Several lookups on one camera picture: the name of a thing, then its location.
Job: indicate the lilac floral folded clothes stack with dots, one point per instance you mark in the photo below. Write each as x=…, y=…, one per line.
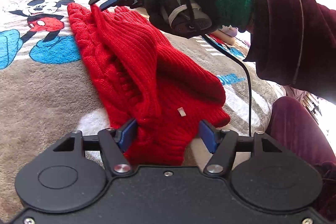
x=225, y=35

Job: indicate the red knit sweater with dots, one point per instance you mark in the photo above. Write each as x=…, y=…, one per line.
x=139, y=75

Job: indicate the maroon velvet right forearm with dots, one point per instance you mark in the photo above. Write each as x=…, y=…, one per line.
x=293, y=43

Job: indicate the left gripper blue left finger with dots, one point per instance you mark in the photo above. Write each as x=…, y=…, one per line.
x=124, y=136

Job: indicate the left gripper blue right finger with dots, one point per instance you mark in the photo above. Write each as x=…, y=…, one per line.
x=210, y=136

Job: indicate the maroon velvet trouser leg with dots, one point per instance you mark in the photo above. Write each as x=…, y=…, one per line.
x=293, y=127

